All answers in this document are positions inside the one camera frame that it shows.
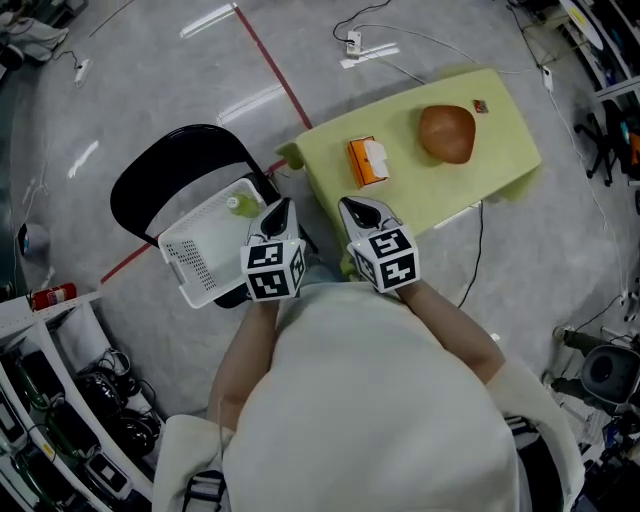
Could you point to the black folding chair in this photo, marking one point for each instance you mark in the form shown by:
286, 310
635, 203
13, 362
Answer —
165, 150

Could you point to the grey moulded chair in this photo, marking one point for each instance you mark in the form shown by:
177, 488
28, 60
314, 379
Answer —
610, 375

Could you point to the person's left forearm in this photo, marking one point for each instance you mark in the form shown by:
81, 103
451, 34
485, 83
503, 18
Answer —
240, 360

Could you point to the table with yellow-green cloth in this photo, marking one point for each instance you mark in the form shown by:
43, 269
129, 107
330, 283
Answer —
450, 190

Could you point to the green drink bottle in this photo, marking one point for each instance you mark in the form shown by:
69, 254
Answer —
245, 209

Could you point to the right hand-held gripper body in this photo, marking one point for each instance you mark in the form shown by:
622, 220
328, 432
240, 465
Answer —
385, 260

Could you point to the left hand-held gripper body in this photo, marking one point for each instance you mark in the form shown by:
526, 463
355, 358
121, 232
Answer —
272, 270

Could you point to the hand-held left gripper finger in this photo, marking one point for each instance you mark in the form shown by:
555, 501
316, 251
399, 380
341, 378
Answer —
294, 225
260, 227

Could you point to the small red packet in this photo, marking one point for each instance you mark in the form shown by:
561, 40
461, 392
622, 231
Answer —
480, 106

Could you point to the person's blue jeans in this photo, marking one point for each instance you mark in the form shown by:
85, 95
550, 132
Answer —
320, 275

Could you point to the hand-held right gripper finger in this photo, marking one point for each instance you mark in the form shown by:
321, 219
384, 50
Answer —
350, 227
380, 212

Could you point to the white power strip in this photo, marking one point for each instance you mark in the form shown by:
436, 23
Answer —
547, 78
82, 71
353, 44

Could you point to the white storage shelf rack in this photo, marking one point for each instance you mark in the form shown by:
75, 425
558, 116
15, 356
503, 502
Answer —
615, 60
40, 325

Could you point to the orange tissue box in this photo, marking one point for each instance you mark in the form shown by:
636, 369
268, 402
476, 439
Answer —
357, 162

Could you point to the person's right forearm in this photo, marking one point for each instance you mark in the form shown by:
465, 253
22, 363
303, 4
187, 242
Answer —
450, 330

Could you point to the black office chair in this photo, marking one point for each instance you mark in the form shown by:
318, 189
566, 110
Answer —
612, 135

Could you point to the small grey bin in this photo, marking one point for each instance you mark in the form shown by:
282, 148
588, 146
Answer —
34, 240

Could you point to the brown wooden bowl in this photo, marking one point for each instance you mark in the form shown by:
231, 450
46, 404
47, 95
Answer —
446, 134

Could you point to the person's white shirt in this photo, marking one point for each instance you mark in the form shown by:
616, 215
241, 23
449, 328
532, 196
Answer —
360, 400

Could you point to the red fire extinguisher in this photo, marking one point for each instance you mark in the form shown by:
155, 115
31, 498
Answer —
52, 296

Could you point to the black headset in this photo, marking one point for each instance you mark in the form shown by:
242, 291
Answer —
100, 395
139, 436

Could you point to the white round table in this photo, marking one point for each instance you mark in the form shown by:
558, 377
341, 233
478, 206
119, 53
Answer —
582, 20

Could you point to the white perforated plastic basket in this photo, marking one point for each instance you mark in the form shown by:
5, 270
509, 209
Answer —
210, 250

